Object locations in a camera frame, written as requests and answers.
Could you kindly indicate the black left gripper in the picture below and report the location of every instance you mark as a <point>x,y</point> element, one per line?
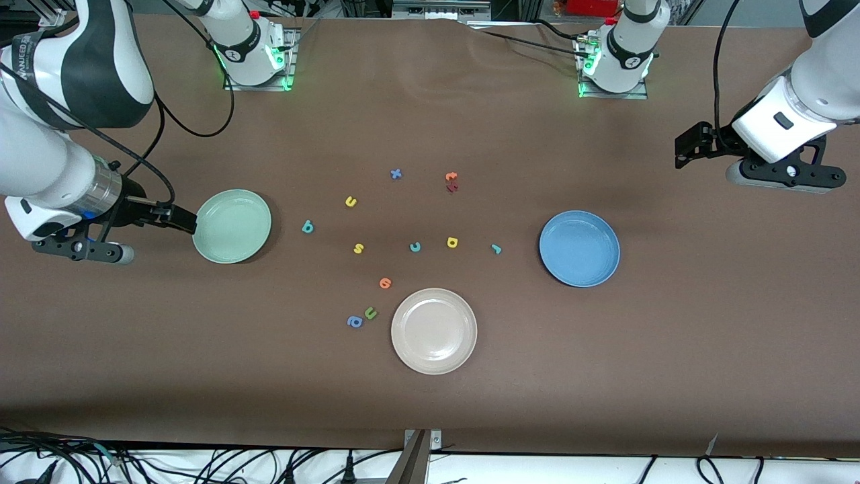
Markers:
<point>717,140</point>

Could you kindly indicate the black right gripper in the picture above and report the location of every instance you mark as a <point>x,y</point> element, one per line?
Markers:
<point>132,207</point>

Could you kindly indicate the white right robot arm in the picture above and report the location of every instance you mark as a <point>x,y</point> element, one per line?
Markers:
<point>40,154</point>

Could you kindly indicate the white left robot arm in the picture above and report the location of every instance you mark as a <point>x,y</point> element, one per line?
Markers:
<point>820,87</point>

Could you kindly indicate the light green plate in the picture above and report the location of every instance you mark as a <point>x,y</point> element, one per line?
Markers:
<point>232,228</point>

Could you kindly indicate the blue plate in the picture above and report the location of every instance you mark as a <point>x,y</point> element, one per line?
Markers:
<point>578,249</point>

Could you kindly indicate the red box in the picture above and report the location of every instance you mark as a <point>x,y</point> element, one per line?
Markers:
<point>591,7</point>

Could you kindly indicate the blue foam letter a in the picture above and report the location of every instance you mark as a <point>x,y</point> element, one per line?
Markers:
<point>359,323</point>

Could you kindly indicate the green foam letter u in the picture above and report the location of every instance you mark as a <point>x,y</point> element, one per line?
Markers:
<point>369,316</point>

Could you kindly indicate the aluminium profile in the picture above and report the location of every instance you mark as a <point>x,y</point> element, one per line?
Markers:
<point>54,10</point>

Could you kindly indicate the brown table cover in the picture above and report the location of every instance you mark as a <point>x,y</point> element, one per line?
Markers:
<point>605,376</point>

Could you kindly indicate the beige plate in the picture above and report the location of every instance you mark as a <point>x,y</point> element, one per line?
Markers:
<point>433,331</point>

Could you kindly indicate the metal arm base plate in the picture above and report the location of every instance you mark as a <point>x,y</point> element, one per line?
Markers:
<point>638,91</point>
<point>290,64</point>

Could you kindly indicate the aluminium frame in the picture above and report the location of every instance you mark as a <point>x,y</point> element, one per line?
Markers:
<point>437,12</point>

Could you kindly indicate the metal table bracket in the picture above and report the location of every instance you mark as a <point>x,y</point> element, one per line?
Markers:
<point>413,464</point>

